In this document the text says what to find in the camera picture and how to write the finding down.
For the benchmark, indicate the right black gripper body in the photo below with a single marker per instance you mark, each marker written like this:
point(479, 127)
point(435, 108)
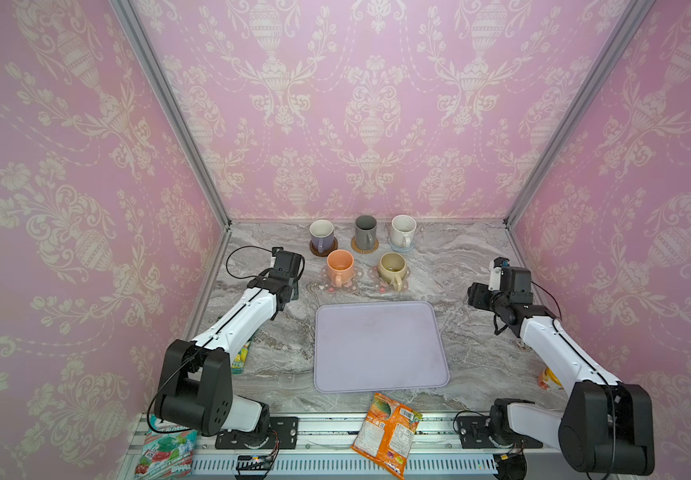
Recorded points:
point(479, 297)

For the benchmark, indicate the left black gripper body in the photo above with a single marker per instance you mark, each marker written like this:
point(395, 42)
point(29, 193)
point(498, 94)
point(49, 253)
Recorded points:
point(294, 288)

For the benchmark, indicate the brown wooden coaster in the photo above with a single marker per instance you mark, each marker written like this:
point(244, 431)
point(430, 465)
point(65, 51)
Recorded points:
point(325, 253)

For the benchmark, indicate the orange pink mug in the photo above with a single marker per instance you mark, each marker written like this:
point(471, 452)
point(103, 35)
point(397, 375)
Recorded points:
point(340, 266)

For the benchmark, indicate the small lavender white cup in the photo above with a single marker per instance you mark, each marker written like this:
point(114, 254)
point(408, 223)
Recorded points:
point(321, 232)

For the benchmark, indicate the pink flower coaster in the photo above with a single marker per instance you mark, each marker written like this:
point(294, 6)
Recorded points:
point(385, 288)
point(351, 287)

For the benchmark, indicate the woven rattan coaster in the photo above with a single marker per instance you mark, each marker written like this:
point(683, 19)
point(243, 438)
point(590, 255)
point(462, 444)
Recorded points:
point(362, 251)

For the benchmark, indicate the grey mug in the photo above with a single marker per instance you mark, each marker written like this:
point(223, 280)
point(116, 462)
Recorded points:
point(366, 231)

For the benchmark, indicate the beige ceramic mug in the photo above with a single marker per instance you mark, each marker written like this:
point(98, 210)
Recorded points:
point(393, 270)

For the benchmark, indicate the white mug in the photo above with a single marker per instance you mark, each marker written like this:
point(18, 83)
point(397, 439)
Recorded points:
point(402, 230)

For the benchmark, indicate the blue woven coaster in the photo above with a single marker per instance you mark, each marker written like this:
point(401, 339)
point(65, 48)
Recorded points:
point(401, 249)

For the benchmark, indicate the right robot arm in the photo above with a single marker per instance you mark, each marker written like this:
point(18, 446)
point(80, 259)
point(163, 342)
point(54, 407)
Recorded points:
point(607, 425)

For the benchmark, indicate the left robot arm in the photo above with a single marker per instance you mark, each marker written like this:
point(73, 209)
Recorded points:
point(195, 386)

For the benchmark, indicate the yellow lidded cup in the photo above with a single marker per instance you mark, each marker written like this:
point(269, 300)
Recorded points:
point(548, 380)

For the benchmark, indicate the green yellow Fox's candy bag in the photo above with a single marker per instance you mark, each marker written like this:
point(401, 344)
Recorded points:
point(239, 360)

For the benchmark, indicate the lavender silicone tray mat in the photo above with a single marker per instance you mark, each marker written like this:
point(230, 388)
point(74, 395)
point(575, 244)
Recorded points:
point(378, 346)

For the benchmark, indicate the orange snack bag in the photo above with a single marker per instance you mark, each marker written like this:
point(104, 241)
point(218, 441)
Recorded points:
point(387, 434)

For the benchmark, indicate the red green Fox's candy bag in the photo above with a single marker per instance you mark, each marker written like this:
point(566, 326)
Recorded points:
point(166, 455)

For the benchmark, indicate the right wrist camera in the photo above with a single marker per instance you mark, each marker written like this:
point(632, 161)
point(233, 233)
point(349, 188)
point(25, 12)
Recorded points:
point(496, 273)

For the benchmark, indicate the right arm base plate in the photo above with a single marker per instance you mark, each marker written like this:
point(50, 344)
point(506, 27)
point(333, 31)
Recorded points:
point(475, 433)

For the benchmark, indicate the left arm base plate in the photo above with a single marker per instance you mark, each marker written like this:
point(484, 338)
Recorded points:
point(271, 432)

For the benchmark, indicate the aluminium front rail frame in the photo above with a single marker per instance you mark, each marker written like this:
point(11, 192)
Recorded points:
point(441, 445)

